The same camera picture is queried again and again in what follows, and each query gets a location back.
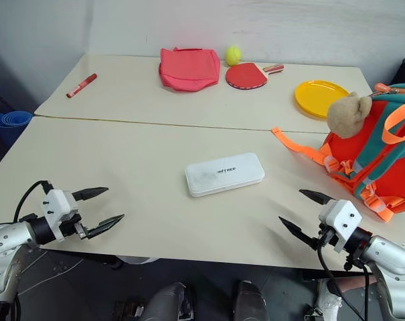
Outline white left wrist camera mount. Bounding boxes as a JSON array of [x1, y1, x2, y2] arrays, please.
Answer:
[[40, 189, 80, 241]]

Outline grey rounded shape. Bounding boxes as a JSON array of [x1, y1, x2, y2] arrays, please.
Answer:
[[143, 282, 187, 321]]

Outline red table tennis paddle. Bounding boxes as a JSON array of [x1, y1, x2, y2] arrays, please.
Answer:
[[225, 62, 285, 91]]

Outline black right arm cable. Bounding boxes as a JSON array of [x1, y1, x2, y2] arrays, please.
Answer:
[[316, 233, 372, 321]]

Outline pink fabric bag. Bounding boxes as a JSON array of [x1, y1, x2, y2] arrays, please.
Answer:
[[158, 47, 222, 92]]

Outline yellow-green tennis ball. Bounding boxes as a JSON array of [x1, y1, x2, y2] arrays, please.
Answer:
[[225, 45, 242, 66]]

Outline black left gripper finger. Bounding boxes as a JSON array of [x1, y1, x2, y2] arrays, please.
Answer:
[[85, 213, 126, 239], [71, 187, 110, 202]]

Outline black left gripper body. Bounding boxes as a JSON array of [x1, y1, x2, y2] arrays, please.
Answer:
[[58, 213, 90, 240]]

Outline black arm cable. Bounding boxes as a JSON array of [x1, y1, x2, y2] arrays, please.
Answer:
[[316, 233, 372, 321], [13, 180, 54, 223]]

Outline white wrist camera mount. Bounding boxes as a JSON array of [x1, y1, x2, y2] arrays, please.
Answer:
[[40, 189, 80, 241], [318, 199, 363, 253]]

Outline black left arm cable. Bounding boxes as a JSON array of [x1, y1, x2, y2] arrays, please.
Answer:
[[13, 180, 54, 223]]

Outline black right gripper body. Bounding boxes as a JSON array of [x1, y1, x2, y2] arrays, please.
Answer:
[[310, 223, 339, 251]]

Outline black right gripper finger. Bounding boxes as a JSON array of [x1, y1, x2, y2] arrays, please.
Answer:
[[299, 189, 334, 206], [278, 215, 319, 251]]

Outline red marker pen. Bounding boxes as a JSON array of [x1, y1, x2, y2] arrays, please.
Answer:
[[66, 72, 98, 99]]

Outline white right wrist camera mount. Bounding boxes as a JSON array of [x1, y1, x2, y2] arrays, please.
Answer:
[[318, 199, 363, 253]]

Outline yellow round plate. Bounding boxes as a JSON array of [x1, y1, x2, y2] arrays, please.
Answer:
[[294, 80, 351, 120]]

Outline blue stacked cups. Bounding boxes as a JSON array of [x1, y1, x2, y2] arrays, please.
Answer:
[[0, 110, 34, 148]]

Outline orange and teal backpack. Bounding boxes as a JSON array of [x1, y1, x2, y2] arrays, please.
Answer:
[[270, 82, 405, 223]]

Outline white rectangular case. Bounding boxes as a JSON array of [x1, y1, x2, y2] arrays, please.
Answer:
[[184, 152, 266, 198]]

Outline beige plush toy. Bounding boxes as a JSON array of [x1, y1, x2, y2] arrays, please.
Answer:
[[326, 91, 373, 140]]

